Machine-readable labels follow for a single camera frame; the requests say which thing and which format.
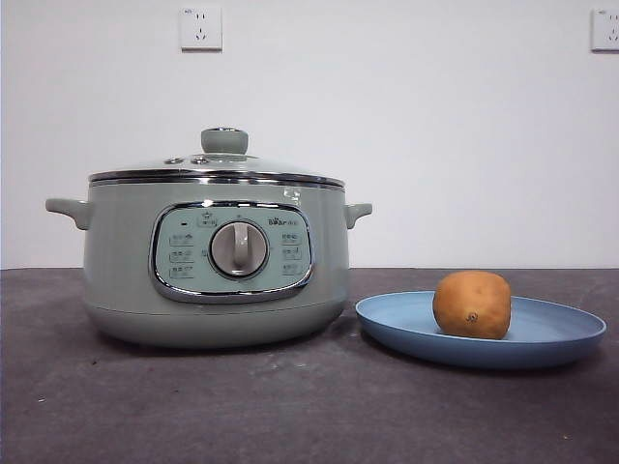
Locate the glass lid with green knob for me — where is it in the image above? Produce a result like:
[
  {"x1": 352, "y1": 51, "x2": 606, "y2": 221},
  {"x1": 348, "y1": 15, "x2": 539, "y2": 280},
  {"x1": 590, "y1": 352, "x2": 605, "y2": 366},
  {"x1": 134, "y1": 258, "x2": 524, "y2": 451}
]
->
[{"x1": 88, "y1": 126, "x2": 345, "y2": 189}]

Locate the brown potato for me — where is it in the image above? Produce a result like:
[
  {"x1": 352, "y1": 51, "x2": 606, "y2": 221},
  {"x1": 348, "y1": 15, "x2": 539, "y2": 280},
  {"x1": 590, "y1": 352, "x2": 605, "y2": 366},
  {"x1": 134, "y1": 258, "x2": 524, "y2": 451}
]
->
[{"x1": 432, "y1": 270, "x2": 513, "y2": 341}]

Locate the pale green electric steamer pot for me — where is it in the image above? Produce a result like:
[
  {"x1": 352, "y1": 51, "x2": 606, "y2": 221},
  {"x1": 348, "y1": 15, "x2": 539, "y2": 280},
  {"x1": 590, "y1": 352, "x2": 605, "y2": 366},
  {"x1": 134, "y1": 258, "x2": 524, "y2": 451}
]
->
[{"x1": 45, "y1": 182, "x2": 373, "y2": 350}]

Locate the blue round plate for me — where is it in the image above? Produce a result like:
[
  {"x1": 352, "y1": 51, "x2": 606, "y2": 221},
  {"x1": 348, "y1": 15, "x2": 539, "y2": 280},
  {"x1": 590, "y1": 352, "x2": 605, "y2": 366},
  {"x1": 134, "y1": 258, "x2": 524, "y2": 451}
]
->
[{"x1": 355, "y1": 289, "x2": 608, "y2": 371}]

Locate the white wall socket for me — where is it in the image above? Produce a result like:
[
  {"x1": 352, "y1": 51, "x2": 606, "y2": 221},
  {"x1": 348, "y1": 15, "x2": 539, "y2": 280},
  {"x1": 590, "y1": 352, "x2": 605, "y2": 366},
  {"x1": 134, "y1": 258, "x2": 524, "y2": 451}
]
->
[
  {"x1": 590, "y1": 8, "x2": 619, "y2": 53},
  {"x1": 181, "y1": 7, "x2": 224, "y2": 52}
]

